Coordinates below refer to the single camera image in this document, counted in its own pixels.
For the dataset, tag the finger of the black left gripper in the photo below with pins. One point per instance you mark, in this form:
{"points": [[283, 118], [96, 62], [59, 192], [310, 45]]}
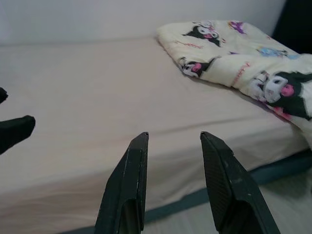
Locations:
{"points": [[14, 131], [3, 95]]}

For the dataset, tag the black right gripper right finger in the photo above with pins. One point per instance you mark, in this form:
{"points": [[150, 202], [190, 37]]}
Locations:
{"points": [[234, 195]]}

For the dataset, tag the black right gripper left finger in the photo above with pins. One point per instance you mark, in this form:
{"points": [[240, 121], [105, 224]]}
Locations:
{"points": [[126, 190]]}

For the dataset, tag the cream cartoon print blanket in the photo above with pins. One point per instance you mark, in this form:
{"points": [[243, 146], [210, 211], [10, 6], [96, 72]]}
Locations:
{"points": [[243, 48]]}

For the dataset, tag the mattress with cream sheet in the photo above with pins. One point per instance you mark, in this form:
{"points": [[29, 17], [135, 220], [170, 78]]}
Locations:
{"points": [[97, 85]]}

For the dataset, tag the dark panel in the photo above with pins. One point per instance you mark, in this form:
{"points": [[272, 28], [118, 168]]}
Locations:
{"points": [[295, 19]]}

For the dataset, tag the teal upholstered bed frame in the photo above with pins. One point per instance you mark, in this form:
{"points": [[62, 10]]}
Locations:
{"points": [[280, 169]]}

